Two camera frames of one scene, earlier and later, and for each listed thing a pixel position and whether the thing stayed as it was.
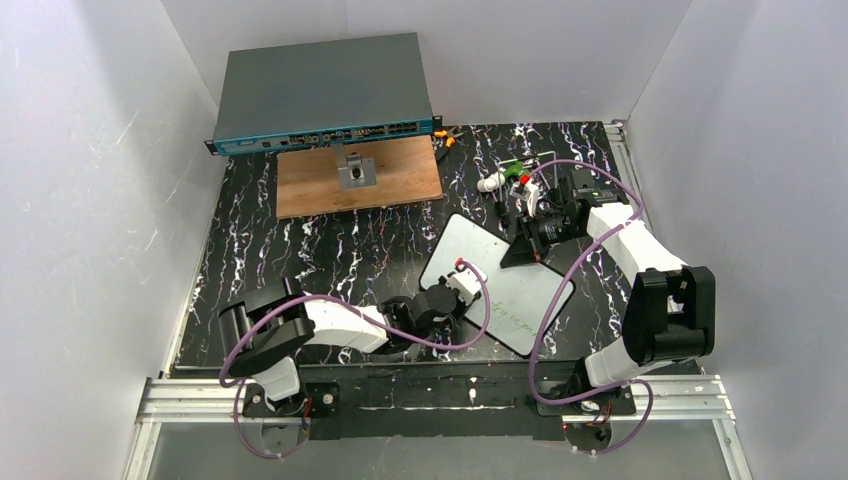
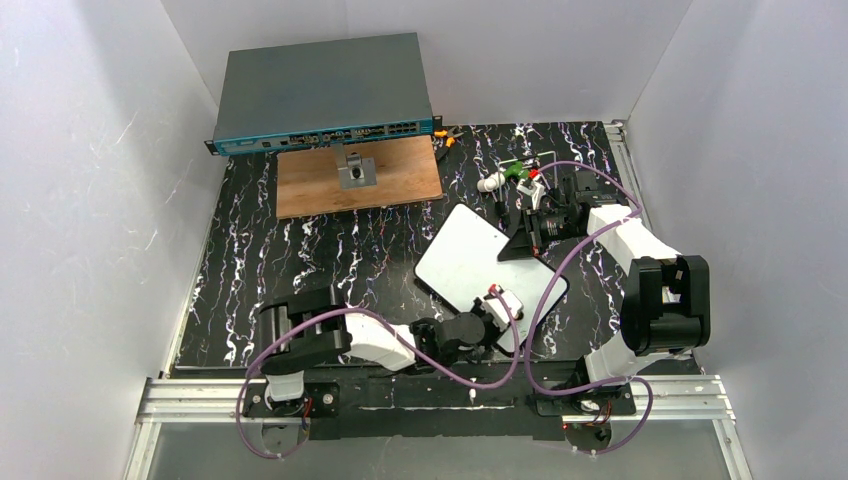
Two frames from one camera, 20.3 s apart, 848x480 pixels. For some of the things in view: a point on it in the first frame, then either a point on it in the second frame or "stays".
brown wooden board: [308, 184] stays
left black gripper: [432, 303] → [480, 316]
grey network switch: [311, 94] stays
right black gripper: [534, 237] stays
